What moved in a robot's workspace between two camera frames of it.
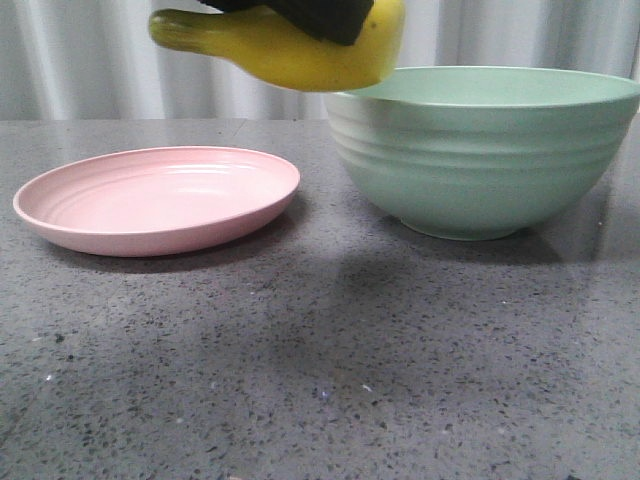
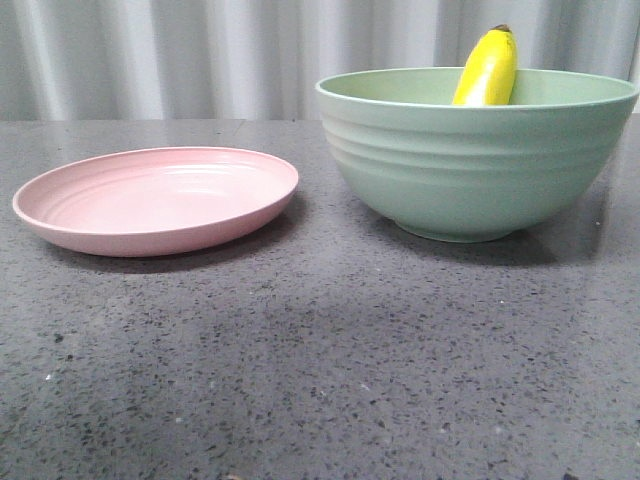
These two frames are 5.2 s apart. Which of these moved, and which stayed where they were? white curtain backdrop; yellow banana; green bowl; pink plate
Moved: yellow banana
Stayed: green bowl; pink plate; white curtain backdrop
